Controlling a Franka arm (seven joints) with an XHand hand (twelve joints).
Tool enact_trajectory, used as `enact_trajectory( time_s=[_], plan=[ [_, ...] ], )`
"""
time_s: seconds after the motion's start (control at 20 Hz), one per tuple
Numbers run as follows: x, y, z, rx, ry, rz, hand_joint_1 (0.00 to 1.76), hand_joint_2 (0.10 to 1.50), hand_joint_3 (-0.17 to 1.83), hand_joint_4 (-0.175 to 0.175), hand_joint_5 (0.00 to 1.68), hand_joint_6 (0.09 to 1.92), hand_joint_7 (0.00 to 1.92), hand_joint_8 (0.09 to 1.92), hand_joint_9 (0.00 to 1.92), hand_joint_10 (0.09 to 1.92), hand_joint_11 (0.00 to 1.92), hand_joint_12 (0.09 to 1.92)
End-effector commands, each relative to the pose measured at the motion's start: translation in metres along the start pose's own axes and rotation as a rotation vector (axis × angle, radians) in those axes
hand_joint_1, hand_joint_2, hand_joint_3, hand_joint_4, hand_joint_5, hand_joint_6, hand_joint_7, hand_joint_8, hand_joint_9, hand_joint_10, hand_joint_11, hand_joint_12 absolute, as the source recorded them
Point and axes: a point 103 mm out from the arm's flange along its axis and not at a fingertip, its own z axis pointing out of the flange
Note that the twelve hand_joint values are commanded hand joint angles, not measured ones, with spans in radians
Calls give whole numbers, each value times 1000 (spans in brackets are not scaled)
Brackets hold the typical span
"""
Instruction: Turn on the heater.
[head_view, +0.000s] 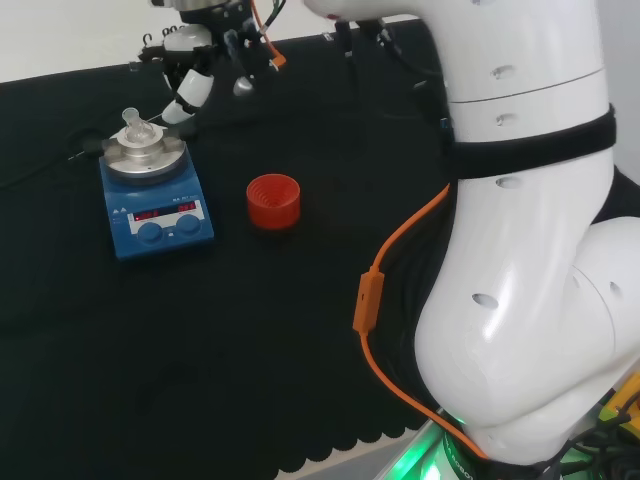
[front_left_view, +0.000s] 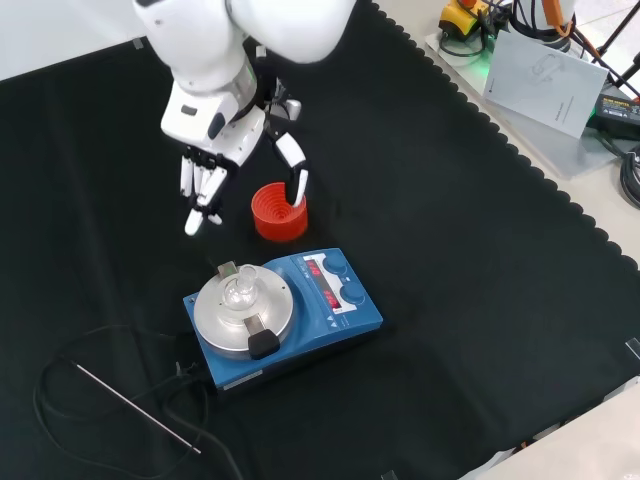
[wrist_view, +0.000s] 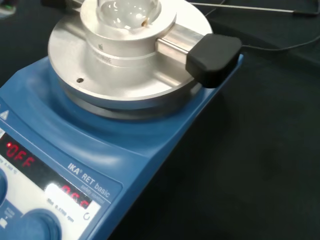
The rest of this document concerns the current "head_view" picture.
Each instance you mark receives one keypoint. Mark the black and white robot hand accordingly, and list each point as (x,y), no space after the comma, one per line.
(192,85)

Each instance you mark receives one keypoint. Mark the clear round-bottom glass flask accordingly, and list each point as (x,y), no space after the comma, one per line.
(136,131)

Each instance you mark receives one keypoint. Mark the clear tape strip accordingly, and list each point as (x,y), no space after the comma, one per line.
(134,67)
(327,36)

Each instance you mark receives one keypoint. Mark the thin metal probe rod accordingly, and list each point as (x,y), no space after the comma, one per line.
(154,118)

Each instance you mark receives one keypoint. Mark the black bench cloth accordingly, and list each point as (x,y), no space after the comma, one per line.
(225,325)

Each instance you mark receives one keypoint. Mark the heater with blue base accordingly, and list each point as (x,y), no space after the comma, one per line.
(165,240)

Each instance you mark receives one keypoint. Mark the grey metal base plate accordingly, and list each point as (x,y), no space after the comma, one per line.
(415,460)

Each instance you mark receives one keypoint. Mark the red ribbed plastic cup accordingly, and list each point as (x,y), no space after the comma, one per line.
(273,202)

